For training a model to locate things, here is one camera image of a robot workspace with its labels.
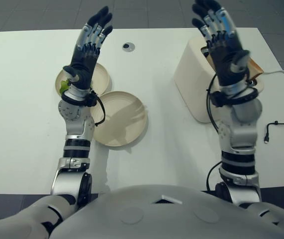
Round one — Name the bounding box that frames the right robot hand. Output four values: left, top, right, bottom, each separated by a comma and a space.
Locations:
191, 0, 252, 87

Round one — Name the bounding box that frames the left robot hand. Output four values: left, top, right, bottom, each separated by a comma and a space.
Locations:
62, 6, 114, 90

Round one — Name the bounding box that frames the beige plate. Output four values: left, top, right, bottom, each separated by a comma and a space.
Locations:
90, 91, 149, 147
54, 62, 112, 97

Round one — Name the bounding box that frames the bread slice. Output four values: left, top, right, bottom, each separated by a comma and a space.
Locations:
245, 58, 265, 81

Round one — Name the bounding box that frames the green lettuce leaf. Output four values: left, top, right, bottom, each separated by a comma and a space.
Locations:
59, 79, 72, 95

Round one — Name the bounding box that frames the cream toaster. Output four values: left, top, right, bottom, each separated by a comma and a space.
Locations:
173, 33, 266, 124

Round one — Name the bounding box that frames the robot body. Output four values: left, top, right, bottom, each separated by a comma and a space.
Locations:
49, 183, 284, 239

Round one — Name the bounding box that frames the black cable with plug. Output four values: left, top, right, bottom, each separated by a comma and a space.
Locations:
264, 120, 284, 144

